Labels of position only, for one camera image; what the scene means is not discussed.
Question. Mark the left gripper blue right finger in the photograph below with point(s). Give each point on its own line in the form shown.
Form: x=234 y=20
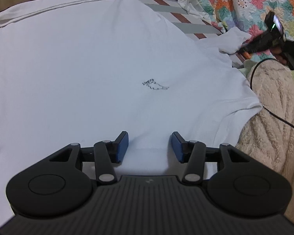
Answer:
x=193 y=154

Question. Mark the beige fluffy blanket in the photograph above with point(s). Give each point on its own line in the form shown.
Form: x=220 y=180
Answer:
x=268 y=137

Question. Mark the white t-shirt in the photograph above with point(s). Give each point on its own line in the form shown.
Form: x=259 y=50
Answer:
x=200 y=96

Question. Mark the right hand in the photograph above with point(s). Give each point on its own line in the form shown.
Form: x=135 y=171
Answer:
x=276 y=52

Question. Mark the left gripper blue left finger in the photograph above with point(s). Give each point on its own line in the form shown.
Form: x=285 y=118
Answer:
x=107 y=153

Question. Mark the checkered plush bed blanket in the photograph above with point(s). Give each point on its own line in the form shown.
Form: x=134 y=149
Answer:
x=186 y=17

